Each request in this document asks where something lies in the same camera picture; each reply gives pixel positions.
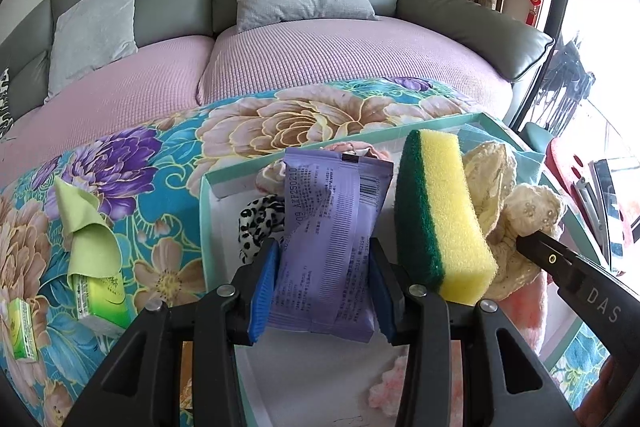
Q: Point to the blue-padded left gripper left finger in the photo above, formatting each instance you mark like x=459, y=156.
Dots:
x=138, y=383

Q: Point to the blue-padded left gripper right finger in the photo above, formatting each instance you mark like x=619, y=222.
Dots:
x=504, y=382

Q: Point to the yellow green scrub sponge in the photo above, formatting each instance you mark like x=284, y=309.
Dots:
x=438, y=238

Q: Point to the green tissue pack with barcode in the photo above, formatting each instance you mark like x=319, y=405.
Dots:
x=101, y=304

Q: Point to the purple wet wipes packet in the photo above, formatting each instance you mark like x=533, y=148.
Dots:
x=331, y=202

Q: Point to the small green tissue pack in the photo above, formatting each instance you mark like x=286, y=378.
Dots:
x=21, y=331

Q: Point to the cream lace cloth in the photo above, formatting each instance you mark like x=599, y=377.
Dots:
x=507, y=209

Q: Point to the light green microfiber cloth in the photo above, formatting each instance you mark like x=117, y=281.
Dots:
x=94, y=251

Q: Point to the person's right hand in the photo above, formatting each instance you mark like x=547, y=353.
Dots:
x=598, y=401

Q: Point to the pink fluffy towel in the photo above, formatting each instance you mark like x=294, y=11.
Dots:
x=527, y=308

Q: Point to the black white leopard scrunchie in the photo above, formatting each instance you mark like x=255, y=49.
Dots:
x=261, y=219

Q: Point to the floral teal blanket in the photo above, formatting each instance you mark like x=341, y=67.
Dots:
x=147, y=179

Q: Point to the pink fluffy scrunchie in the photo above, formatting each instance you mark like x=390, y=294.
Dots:
x=271, y=179

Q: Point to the black white patterned cushion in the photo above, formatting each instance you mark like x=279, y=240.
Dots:
x=6, y=119

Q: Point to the pink sofa seat cover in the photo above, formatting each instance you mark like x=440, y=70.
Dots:
x=186, y=72

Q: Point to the grey left cushion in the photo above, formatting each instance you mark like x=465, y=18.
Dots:
x=88, y=36

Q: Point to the grey sofa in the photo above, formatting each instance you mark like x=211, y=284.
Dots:
x=510, y=47

